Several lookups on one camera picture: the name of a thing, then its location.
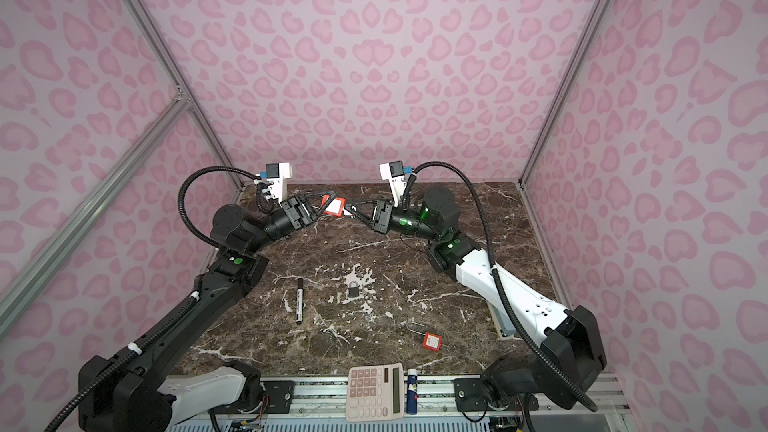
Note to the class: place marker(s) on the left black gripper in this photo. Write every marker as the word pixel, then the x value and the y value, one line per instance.
pixel 299 215

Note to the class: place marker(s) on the small grey padlock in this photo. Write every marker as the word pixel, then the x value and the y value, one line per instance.
pixel 353 289

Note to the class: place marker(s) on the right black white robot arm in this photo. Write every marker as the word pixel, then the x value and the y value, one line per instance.
pixel 566 353

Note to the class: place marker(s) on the blue white glue stick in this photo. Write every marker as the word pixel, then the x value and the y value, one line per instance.
pixel 412 392

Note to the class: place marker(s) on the aluminium front rail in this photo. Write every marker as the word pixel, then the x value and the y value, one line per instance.
pixel 438 396

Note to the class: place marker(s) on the pink white calculator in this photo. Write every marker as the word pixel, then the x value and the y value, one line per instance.
pixel 375 393

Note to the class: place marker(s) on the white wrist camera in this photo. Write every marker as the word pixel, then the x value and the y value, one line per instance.
pixel 396 174
pixel 274 180

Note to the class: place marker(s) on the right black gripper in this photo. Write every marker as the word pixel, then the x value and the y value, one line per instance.
pixel 380 223

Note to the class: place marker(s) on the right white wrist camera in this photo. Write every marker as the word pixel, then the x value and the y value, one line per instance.
pixel 396 174

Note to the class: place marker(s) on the red padlock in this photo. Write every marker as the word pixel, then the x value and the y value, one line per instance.
pixel 333 206
pixel 430 340

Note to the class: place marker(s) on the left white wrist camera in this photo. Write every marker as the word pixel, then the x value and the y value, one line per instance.
pixel 274 180

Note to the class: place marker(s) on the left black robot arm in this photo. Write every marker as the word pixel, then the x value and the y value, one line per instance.
pixel 130 391

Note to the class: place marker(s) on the black marker pen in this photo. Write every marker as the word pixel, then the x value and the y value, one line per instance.
pixel 299 301

